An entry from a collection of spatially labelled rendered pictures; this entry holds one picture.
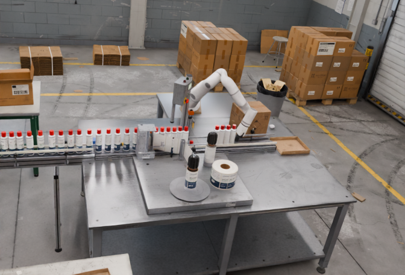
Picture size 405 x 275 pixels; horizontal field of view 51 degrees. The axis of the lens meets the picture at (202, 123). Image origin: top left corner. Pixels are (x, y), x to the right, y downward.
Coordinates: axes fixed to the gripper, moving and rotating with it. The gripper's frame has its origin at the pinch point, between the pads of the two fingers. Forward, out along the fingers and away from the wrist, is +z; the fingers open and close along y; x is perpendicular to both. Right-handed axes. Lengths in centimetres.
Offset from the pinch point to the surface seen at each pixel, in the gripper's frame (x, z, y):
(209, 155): -36.6, 8.7, 31.9
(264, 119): 28.8, -21.0, -18.0
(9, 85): -187, 62, -108
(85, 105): -78, 128, -266
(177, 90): -72, -24, -2
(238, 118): 5.7, -11.0, -23.5
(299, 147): 66, -12, 2
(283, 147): 51, -7, 1
